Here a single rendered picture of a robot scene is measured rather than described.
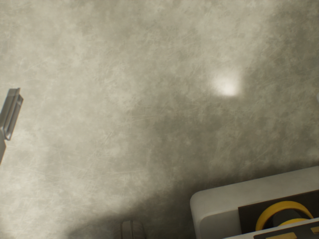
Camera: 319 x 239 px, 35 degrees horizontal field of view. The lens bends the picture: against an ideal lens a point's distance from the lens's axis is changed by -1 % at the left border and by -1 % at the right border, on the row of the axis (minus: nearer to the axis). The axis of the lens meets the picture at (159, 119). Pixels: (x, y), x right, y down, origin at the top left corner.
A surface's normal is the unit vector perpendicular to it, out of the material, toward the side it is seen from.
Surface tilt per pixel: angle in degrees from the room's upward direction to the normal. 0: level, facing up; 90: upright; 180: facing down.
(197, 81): 0
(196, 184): 0
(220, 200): 90
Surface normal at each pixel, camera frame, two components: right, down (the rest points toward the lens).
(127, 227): -0.18, -0.93
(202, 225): 0.09, 0.32
